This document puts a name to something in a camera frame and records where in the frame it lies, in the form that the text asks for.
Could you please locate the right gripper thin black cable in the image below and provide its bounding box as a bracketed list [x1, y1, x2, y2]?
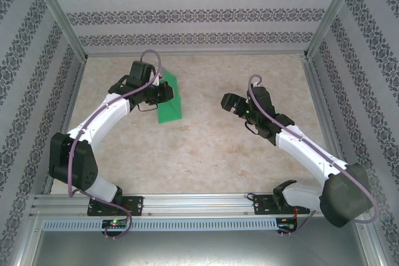
[244, 120, 260, 136]

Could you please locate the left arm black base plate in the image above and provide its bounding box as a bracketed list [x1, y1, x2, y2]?
[87, 196, 145, 217]

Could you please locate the aluminium frame post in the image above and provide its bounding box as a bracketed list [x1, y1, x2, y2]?
[304, 0, 365, 60]
[26, 0, 89, 61]

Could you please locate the green cloth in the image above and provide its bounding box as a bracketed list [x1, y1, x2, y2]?
[156, 69, 184, 125]

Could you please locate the left gripper thin black cable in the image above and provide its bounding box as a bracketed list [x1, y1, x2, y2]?
[136, 103, 159, 113]

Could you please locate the gripper thin black cable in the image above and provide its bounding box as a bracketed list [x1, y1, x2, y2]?
[136, 103, 159, 113]
[244, 120, 260, 136]

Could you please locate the slotted grey cable duct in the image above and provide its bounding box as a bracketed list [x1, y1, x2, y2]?
[42, 218, 278, 231]

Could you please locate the grey metal sheet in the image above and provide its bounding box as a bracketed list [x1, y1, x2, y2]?
[29, 216, 377, 266]

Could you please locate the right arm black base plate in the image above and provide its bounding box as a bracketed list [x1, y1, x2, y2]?
[254, 194, 310, 216]

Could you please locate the aluminium side rail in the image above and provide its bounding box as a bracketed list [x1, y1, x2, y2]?
[42, 59, 90, 195]
[300, 55, 356, 192]

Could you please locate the aluminium mounting rail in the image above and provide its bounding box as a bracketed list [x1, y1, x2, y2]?
[29, 192, 365, 217]

